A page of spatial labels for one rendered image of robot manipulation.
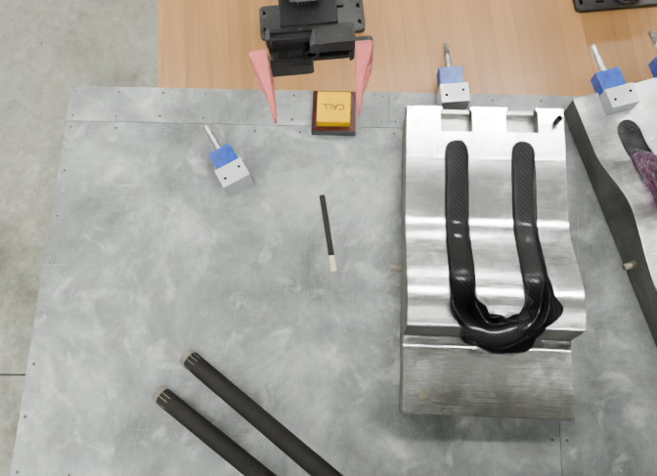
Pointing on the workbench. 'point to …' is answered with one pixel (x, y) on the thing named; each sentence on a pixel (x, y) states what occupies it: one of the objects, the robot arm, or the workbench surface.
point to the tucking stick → (328, 234)
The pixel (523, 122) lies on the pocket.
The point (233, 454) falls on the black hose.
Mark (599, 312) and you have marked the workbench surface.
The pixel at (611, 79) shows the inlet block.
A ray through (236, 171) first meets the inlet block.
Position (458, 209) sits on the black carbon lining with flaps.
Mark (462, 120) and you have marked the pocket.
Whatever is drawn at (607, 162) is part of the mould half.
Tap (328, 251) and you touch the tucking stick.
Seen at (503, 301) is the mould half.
